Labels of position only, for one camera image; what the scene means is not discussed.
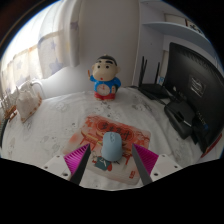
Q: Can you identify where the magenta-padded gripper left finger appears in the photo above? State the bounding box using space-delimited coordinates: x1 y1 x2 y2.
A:
42 143 92 186

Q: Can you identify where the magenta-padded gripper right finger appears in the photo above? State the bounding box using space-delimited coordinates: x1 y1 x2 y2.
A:
131 142 184 186

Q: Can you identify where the light blue computer mouse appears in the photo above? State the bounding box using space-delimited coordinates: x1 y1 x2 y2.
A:
100 131 125 163

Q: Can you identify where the orange printed mouse pad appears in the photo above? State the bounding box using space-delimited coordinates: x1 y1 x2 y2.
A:
63 114 152 186

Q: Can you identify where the white cartoon-print tablecloth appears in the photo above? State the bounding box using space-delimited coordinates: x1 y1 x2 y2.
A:
0 87 214 191

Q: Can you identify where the black box device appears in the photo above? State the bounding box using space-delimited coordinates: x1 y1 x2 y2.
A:
163 99 198 140

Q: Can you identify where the black router with antennas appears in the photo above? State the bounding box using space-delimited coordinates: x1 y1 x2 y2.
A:
137 55 174 101

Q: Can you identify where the large white conch shell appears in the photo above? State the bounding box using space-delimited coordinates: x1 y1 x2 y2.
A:
15 86 44 124

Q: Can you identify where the cartoon boy clock figurine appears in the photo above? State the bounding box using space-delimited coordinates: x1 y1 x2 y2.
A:
87 54 122 102

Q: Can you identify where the black monitor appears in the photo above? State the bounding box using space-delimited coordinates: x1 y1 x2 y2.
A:
165 41 224 154

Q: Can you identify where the white star-print curtain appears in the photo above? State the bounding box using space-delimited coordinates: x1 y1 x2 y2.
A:
0 0 81 96

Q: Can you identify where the white wall shelf unit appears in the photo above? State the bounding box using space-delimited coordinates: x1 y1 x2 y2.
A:
141 0 224 58

